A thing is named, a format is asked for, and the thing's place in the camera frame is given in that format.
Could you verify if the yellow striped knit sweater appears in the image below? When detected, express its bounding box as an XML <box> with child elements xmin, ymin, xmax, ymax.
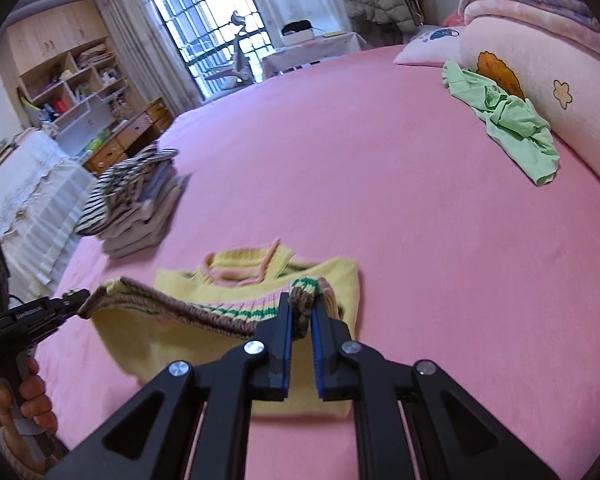
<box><xmin>76</xmin><ymin>237</ymin><xmax>361</xmax><ymax>420</ymax></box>

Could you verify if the stack of folded beige clothes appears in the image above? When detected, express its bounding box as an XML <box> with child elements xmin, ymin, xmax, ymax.
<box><xmin>98</xmin><ymin>160</ymin><xmax>188</xmax><ymax>259</ymax></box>

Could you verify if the left hand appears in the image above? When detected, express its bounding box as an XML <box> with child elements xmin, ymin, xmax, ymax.
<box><xmin>0</xmin><ymin>356</ymin><xmax>57</xmax><ymax>439</ymax></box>

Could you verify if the white lace covered furniture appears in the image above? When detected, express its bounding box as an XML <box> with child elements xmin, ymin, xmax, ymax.
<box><xmin>0</xmin><ymin>130</ymin><xmax>96</xmax><ymax>301</ymax></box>

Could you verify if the striped folded top garment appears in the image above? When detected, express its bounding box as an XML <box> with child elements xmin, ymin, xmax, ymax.
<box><xmin>74</xmin><ymin>142</ymin><xmax>180</xmax><ymax>236</ymax></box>

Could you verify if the pink bed blanket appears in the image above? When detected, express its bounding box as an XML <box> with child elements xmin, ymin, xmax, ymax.
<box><xmin>60</xmin><ymin>48</ymin><xmax>600</xmax><ymax>479</ymax></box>

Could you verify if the wooden drawer desk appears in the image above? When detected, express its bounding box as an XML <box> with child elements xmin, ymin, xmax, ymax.
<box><xmin>82</xmin><ymin>98</ymin><xmax>174</xmax><ymax>177</ymax></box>

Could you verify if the beige window curtain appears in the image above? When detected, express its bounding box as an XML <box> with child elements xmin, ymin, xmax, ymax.
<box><xmin>93</xmin><ymin>0</ymin><xmax>204</xmax><ymax>115</ymax></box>

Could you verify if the grey office chair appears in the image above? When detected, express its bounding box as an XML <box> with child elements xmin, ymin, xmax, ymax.
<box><xmin>204</xmin><ymin>11</ymin><xmax>256</xmax><ymax>91</ymax></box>

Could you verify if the green crumpled garment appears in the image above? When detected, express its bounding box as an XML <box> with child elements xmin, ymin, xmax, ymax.
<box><xmin>442</xmin><ymin>58</ymin><xmax>560</xmax><ymax>186</ymax></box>

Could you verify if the barred window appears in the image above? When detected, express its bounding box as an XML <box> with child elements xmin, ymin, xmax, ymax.
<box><xmin>152</xmin><ymin>0</ymin><xmax>274</xmax><ymax>99</ymax></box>

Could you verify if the white box on table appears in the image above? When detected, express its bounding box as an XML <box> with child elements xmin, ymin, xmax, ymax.
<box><xmin>280</xmin><ymin>20</ymin><xmax>315</xmax><ymax>47</ymax></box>

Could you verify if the small table with cloth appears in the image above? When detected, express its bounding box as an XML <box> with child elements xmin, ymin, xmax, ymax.
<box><xmin>261</xmin><ymin>32</ymin><xmax>370</xmax><ymax>79</ymax></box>

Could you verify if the pink rolled flower quilt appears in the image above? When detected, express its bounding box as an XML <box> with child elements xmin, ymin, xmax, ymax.
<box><xmin>460</xmin><ymin>16</ymin><xmax>600</xmax><ymax>178</ymax></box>

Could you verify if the pink cartoon pillow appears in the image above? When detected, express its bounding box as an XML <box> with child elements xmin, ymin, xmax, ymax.
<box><xmin>393</xmin><ymin>25</ymin><xmax>465</xmax><ymax>67</ymax></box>

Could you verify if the wooden wall shelf unit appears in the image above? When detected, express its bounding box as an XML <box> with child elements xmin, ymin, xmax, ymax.
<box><xmin>0</xmin><ymin>0</ymin><xmax>146</xmax><ymax>156</ymax></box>

